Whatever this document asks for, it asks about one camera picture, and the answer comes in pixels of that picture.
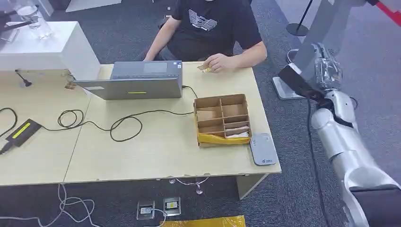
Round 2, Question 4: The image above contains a person's left hand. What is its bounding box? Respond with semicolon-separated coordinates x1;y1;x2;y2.
203;53;239;74

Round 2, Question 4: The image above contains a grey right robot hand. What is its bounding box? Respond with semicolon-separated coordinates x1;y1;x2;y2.
312;42;343;93

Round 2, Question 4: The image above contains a person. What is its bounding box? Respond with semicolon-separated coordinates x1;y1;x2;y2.
143;0;268;74

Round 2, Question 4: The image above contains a grey laptop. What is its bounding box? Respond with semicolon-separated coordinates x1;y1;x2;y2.
72;60;183;101

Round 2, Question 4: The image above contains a grey kiosk stand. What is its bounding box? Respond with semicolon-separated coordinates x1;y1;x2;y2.
271;0;367;100

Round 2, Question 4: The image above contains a wooden card box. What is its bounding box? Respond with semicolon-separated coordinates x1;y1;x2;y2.
193;93;252;148

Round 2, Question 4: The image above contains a yellow tape strip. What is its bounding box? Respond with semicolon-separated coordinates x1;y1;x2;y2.
197;132;252;146

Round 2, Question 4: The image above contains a white platform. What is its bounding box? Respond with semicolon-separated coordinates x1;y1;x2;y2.
66;0;122;13

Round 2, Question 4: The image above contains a red barrier belt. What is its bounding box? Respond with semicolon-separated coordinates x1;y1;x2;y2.
375;0;401;27

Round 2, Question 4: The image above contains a grey card reader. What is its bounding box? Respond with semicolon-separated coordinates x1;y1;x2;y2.
249;133;278;166

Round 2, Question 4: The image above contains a white cabinet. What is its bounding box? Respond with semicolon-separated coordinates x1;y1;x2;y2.
0;21;101;81

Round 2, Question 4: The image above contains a clear glass container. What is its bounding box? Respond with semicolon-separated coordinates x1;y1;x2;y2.
16;5;52;40

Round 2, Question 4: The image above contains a small black antenna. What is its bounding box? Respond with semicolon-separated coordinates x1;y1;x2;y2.
15;69;33;87

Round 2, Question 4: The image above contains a pale desk leg panel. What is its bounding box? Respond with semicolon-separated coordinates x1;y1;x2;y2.
236;173;269;200

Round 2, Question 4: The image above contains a black power adapter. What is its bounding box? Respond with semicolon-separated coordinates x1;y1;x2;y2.
5;118;43;148

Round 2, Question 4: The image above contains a yellow plastic bag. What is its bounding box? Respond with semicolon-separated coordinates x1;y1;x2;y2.
160;215;246;227

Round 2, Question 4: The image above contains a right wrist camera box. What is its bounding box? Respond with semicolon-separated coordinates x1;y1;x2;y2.
278;62;326;102

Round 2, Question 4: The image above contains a grey metal ring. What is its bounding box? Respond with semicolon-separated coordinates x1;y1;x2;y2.
286;48;300;64

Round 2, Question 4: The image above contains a black stanchion post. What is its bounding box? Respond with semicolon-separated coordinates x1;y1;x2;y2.
286;0;314;37

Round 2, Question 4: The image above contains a black laptop power cable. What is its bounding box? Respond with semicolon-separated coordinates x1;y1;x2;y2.
41;85;199;142

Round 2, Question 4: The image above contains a clear cable under desk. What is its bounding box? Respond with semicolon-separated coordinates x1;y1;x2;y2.
169;176;210;195

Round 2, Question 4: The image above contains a black mains cable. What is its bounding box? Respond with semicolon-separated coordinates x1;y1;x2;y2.
0;107;18;155

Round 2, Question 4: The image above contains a white socket cable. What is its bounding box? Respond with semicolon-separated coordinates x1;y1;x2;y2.
152;208;168;227

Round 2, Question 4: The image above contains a white floor cable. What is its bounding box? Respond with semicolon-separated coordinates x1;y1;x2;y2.
0;183;101;227

